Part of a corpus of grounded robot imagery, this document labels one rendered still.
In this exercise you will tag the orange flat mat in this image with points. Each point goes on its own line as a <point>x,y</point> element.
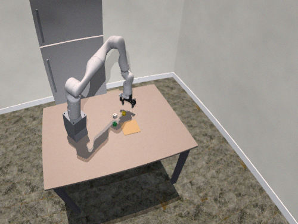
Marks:
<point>130,127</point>

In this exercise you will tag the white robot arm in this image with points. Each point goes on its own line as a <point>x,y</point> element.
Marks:
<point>74,88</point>

